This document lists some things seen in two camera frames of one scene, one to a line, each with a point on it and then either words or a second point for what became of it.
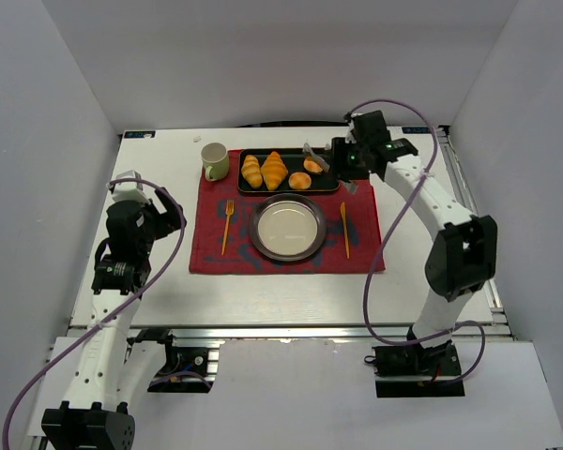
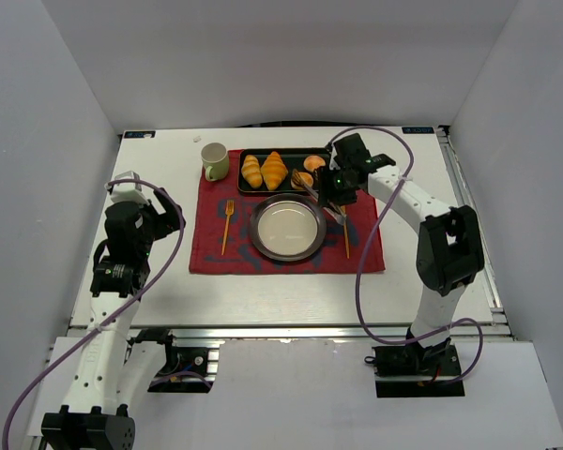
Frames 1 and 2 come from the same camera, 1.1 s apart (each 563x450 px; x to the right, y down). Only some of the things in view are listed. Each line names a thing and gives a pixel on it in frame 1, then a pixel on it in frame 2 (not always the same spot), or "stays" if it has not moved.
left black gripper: (159, 214) stays
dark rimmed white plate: (288, 227) stays
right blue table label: (416, 129) stays
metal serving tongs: (309, 152) → (297, 180)
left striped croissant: (251, 170) stays
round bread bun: (311, 166) stays
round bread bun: (299, 181) stays
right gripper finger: (347, 175) → (333, 202)
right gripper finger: (336, 158) → (321, 176)
